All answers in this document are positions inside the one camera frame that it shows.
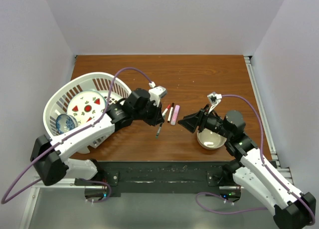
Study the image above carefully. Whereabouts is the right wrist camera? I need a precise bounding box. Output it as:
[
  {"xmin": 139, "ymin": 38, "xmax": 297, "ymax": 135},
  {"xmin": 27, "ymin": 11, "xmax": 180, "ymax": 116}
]
[{"xmin": 207, "ymin": 92, "xmax": 222, "ymax": 113}]

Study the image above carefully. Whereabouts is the black mounting base plate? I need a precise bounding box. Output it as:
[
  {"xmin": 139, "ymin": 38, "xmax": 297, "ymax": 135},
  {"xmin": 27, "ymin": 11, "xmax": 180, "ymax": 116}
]
[{"xmin": 74, "ymin": 161, "xmax": 251, "ymax": 198}]

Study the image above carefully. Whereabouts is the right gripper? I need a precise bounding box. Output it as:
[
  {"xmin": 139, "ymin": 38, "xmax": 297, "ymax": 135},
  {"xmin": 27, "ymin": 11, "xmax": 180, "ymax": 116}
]
[{"xmin": 177, "ymin": 104, "xmax": 232, "ymax": 139}]

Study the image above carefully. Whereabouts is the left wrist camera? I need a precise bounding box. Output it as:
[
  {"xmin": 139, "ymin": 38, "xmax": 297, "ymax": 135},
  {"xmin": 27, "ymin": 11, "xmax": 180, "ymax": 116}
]
[{"xmin": 149, "ymin": 86, "xmax": 167, "ymax": 107}]

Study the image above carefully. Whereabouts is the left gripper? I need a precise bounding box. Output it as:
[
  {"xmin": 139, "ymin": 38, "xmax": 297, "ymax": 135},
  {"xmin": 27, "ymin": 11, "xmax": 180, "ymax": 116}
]
[{"xmin": 133, "ymin": 98, "xmax": 164, "ymax": 126}]

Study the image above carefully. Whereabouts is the white marker red tip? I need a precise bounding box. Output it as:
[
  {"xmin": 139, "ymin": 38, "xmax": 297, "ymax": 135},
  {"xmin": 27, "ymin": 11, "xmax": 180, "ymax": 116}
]
[{"xmin": 162, "ymin": 104, "xmax": 171, "ymax": 117}]

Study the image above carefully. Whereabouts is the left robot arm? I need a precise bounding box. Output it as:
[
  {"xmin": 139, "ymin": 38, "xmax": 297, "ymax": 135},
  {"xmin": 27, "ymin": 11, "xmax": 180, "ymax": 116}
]
[{"xmin": 30, "ymin": 86, "xmax": 167, "ymax": 186}]

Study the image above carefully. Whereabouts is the pink highlighter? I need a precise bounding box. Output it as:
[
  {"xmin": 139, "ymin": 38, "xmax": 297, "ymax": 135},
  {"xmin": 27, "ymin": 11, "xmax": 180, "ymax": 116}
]
[{"xmin": 170, "ymin": 105, "xmax": 180, "ymax": 126}]

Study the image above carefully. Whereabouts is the beige bowl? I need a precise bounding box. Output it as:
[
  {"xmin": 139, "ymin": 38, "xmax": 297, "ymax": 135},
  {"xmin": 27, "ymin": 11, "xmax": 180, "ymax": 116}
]
[{"xmin": 196, "ymin": 129, "xmax": 227, "ymax": 150}]

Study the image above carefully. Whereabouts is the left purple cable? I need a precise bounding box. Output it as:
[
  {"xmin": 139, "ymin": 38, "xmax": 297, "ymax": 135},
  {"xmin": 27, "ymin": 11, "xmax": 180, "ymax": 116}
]
[{"xmin": 0, "ymin": 67, "xmax": 157, "ymax": 205}]

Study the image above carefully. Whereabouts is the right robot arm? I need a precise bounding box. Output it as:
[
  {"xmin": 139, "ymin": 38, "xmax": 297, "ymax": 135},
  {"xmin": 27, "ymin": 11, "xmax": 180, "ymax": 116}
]
[{"xmin": 178, "ymin": 106, "xmax": 316, "ymax": 229}]

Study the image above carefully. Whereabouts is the watermelon pattern plate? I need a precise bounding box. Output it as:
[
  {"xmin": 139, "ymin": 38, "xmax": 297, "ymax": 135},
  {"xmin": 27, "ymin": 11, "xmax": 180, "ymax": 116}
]
[{"xmin": 67, "ymin": 90, "xmax": 106, "ymax": 126}]

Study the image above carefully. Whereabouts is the white laundry basket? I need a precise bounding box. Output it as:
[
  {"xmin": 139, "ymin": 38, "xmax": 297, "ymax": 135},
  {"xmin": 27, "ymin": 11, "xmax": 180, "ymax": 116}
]
[{"xmin": 43, "ymin": 72, "xmax": 131, "ymax": 154}]

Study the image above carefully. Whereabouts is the blue patterned bowl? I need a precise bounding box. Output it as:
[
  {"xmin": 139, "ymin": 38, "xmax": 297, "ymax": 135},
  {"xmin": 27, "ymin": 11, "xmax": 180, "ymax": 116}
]
[{"xmin": 55, "ymin": 114, "xmax": 78, "ymax": 135}]

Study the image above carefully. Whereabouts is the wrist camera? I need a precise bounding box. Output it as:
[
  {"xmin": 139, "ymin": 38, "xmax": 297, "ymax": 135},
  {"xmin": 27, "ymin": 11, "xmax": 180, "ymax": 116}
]
[
  {"xmin": 149, "ymin": 86, "xmax": 167, "ymax": 107},
  {"xmin": 207, "ymin": 92, "xmax": 222, "ymax": 113}
]

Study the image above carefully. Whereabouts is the green pen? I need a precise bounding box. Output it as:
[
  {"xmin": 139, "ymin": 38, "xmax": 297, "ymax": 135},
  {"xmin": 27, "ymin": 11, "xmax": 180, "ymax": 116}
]
[{"xmin": 156, "ymin": 123, "xmax": 163, "ymax": 138}]

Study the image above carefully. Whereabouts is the white marker black tip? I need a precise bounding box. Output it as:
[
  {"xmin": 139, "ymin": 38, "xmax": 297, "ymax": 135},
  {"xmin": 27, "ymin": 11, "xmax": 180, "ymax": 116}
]
[{"xmin": 167, "ymin": 102, "xmax": 174, "ymax": 123}]

